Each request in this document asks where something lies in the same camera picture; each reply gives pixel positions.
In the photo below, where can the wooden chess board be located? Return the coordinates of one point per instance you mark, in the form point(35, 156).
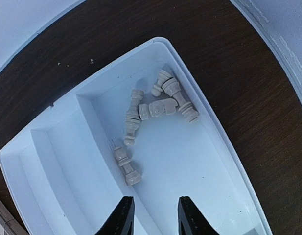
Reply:
point(4, 217)

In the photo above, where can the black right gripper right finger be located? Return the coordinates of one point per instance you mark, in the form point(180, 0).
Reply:
point(191, 221)

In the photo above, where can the white king in tray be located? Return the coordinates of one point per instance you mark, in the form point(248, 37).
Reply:
point(132, 177)

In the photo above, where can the white pawn in tray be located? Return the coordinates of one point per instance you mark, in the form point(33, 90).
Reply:
point(163, 76)

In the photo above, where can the white knight in tray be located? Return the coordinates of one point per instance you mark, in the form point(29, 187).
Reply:
point(156, 108)

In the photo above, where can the white plastic tray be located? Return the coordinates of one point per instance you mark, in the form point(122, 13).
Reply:
point(64, 180)

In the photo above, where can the white bishop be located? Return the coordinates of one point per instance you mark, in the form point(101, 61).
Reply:
point(133, 120)

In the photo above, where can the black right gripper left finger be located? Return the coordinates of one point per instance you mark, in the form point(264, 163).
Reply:
point(121, 220)

